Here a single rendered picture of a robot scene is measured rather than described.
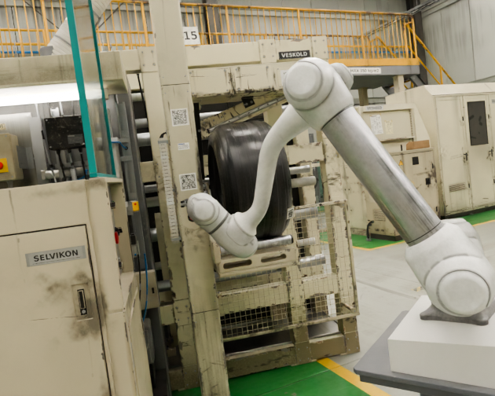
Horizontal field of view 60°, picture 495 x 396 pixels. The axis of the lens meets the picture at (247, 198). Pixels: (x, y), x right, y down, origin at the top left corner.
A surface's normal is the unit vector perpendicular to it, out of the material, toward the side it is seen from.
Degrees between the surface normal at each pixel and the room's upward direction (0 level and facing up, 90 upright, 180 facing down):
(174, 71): 90
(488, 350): 90
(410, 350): 90
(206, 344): 90
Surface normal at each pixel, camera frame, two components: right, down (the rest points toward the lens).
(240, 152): 0.12, -0.43
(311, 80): -0.48, 0.01
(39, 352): 0.20, 0.04
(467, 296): -0.30, 0.19
